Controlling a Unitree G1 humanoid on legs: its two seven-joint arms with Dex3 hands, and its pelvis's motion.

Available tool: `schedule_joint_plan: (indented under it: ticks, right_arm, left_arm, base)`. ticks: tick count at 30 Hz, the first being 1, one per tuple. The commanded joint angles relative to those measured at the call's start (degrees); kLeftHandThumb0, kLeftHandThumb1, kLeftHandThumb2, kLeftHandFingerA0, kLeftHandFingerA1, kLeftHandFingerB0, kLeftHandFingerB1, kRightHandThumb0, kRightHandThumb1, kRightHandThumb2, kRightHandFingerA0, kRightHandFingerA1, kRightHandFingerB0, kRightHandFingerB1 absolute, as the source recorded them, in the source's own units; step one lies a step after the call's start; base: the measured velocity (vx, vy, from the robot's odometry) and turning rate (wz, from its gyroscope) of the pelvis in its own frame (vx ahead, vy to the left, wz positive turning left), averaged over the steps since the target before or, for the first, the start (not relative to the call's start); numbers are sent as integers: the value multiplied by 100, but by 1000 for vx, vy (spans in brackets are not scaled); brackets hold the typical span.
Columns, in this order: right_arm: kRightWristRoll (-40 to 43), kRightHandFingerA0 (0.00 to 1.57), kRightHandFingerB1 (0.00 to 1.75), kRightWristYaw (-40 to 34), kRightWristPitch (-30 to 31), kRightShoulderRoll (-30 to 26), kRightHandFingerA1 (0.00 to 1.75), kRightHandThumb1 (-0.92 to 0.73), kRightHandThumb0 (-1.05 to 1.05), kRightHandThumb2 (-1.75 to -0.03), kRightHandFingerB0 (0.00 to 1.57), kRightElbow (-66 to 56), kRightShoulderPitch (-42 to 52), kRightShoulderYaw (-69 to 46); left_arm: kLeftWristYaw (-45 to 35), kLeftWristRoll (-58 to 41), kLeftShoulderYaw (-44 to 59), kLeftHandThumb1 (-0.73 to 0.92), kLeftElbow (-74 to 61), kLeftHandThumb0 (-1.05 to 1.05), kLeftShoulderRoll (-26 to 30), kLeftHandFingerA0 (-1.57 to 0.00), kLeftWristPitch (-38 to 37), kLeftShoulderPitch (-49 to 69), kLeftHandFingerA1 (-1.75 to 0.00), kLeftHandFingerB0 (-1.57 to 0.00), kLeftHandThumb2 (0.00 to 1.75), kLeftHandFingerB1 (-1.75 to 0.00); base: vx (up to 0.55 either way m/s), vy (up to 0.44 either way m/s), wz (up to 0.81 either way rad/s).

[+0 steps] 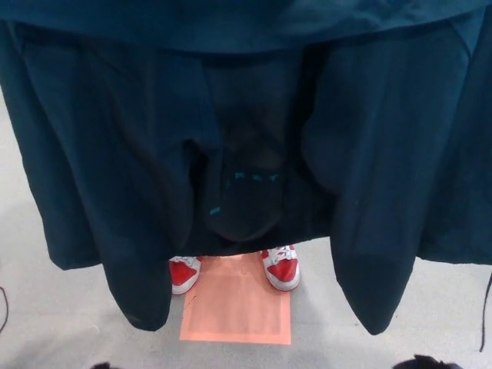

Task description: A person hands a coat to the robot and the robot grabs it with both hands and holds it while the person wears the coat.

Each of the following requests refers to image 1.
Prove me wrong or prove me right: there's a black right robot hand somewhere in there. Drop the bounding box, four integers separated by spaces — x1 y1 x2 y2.
394 354 438 369

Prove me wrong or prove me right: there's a red white sneaker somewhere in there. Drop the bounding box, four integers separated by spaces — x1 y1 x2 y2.
261 245 301 291
169 254 204 296

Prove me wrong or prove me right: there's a dark teal coat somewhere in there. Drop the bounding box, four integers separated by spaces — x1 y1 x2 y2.
0 0 492 347

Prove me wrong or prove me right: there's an orange floor mat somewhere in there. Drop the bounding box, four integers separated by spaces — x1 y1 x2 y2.
178 251 292 344

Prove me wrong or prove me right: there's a black floor cable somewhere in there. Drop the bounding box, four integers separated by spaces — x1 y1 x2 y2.
0 284 12 336
477 268 492 342

